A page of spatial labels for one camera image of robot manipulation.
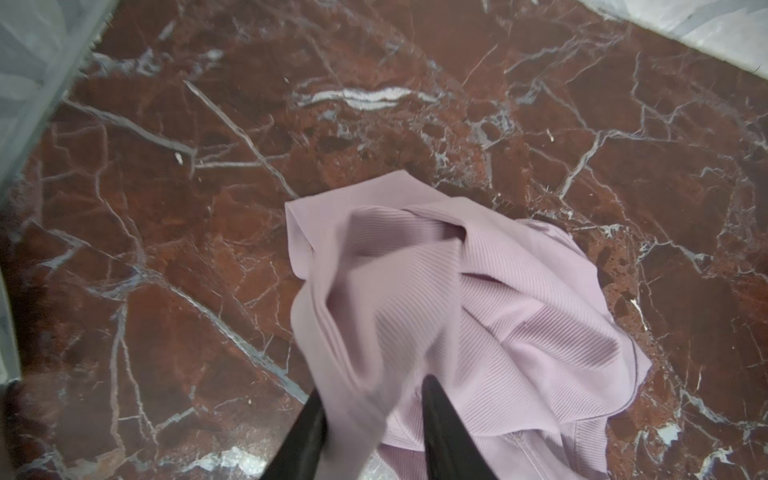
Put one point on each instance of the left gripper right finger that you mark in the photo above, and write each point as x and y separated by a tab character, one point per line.
450	452

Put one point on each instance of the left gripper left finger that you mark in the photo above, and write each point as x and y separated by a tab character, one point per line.
298	456

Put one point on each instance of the light pink ribbed cloth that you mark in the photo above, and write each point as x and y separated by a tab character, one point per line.
401	281

